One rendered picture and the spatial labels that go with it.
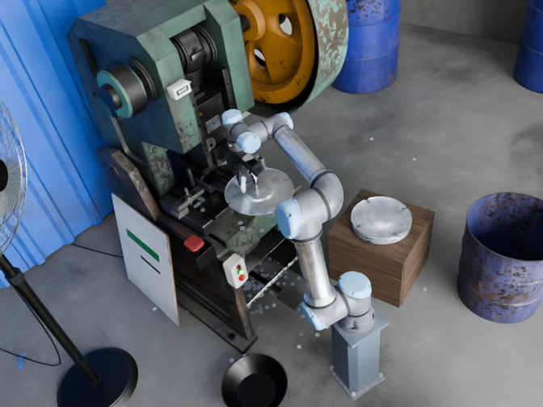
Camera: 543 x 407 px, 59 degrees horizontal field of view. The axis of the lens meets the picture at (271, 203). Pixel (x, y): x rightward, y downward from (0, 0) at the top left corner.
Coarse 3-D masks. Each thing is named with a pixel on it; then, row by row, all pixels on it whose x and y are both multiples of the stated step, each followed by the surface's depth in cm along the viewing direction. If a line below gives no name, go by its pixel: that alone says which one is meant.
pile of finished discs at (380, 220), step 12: (360, 204) 244; (372, 204) 243; (384, 204) 242; (396, 204) 241; (360, 216) 238; (372, 216) 236; (384, 216) 235; (396, 216) 235; (408, 216) 234; (360, 228) 233; (372, 228) 232; (384, 228) 231; (396, 228) 230; (408, 228) 228; (372, 240) 228; (384, 240) 226; (396, 240) 228
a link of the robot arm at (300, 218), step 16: (304, 192) 153; (320, 192) 151; (288, 208) 148; (304, 208) 148; (320, 208) 149; (288, 224) 147; (304, 224) 148; (320, 224) 153; (304, 240) 152; (304, 256) 157; (320, 256) 159; (304, 272) 162; (320, 272) 161; (320, 288) 164; (304, 304) 171; (320, 304) 166; (336, 304) 170; (320, 320) 168; (336, 320) 172
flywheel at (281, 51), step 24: (240, 0) 192; (264, 0) 185; (288, 0) 176; (264, 24) 192; (312, 24) 171; (264, 48) 200; (288, 48) 191; (312, 48) 178; (264, 72) 209; (288, 72) 199; (312, 72) 185; (264, 96) 213; (288, 96) 202
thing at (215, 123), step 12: (204, 96) 187; (216, 96) 187; (204, 108) 185; (216, 108) 189; (204, 120) 187; (216, 120) 192; (204, 132) 190; (216, 132) 194; (216, 144) 197; (192, 156) 203; (204, 156) 196; (216, 156) 195; (228, 156) 201
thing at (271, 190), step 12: (252, 180) 206; (264, 180) 206; (276, 180) 205; (288, 180) 204; (228, 192) 202; (240, 192) 202; (252, 192) 200; (264, 192) 199; (276, 192) 200; (288, 192) 199; (240, 204) 196; (252, 204) 196; (264, 204) 195; (276, 204) 194
